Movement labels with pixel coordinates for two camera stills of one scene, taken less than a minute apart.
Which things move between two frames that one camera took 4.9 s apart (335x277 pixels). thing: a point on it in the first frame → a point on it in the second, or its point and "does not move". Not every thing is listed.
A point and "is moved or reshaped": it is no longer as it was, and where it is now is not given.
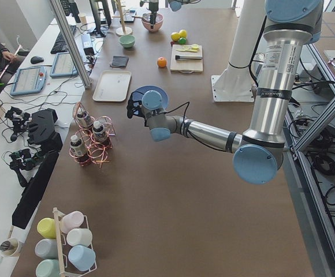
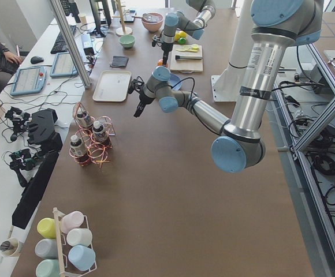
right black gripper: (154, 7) → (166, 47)
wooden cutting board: (185, 66) does not move
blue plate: (138, 93) is moved or reshaped
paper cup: (9, 247) does not move
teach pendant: (29, 80) does not move
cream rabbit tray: (112, 86) does not move
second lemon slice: (195, 47) does not move
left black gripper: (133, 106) → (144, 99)
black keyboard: (60, 45) does not move
